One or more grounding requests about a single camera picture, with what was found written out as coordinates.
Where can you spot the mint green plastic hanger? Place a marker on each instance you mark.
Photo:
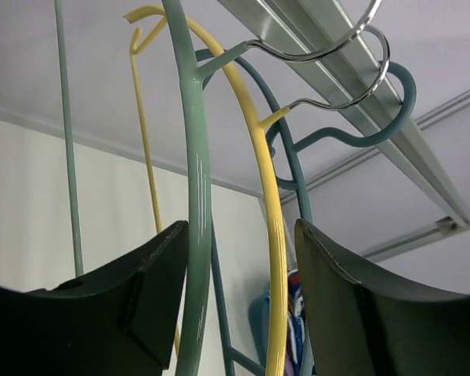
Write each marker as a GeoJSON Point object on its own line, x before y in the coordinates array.
{"type": "Point", "coordinates": [200, 201]}

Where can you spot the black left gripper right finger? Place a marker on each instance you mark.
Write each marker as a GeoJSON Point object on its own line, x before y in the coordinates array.
{"type": "Point", "coordinates": [365, 320]}

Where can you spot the aluminium hanging rail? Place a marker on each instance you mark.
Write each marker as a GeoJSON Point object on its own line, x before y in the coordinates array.
{"type": "Point", "coordinates": [328, 50]}

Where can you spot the blue red white patterned trousers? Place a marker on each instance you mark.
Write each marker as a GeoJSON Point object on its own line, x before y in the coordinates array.
{"type": "Point", "coordinates": [296, 321]}

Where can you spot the teal plastic basket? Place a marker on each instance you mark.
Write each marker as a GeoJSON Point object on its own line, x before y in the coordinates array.
{"type": "Point", "coordinates": [258, 319]}

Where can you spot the teal plastic hanger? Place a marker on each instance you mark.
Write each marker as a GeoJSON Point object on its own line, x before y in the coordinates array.
{"type": "Point", "coordinates": [297, 184]}

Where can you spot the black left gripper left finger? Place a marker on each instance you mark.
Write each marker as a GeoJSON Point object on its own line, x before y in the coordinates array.
{"type": "Point", "coordinates": [118, 319]}

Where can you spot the yellow plastic hanger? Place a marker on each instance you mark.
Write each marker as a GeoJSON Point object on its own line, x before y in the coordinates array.
{"type": "Point", "coordinates": [197, 55]}

